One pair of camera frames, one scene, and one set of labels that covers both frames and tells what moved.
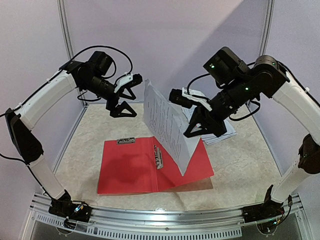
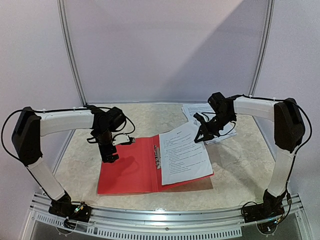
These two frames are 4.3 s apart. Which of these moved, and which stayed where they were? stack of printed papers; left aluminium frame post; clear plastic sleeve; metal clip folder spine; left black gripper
Moved: left black gripper
Stayed: stack of printed papers; metal clip folder spine; left aluminium frame post; clear plastic sleeve
